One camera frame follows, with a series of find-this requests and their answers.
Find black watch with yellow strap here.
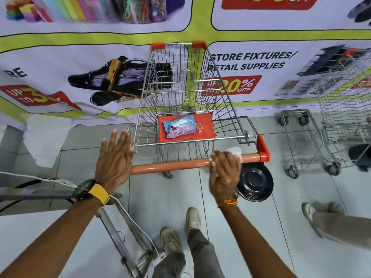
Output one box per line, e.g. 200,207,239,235
72,179,111,206

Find person's right beige shoe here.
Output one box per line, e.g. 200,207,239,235
186,207,202,232

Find blue pink wipes packet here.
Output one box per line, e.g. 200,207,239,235
162,115,198,139

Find printed advertising banner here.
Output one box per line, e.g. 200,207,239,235
0,0,371,131

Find white cable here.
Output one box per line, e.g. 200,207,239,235
0,171,163,258

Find metal stand frame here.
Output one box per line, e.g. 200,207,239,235
0,185,157,278

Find white wipe cloth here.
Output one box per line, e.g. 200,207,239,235
209,146,243,175

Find person's right hand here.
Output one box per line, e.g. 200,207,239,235
209,150,243,205

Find wire shopping cart orange handle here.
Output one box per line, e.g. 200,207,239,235
128,42,271,180

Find person's right forearm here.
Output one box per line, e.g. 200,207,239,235
217,200,299,278

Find person's left beige shoe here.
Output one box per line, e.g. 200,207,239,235
160,227,184,256

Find person's left hand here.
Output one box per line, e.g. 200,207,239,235
95,129,135,194

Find person's left forearm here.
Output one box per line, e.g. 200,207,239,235
0,194,112,278

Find black bag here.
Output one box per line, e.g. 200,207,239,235
349,144,371,172

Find person's grey trousers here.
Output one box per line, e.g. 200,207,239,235
152,228,226,278

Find silver wire shopping cart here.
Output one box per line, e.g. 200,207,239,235
278,50,371,179

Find person's beige shoe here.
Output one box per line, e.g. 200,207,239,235
186,207,202,232
160,227,184,256

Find black round plate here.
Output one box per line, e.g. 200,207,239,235
235,163,274,203

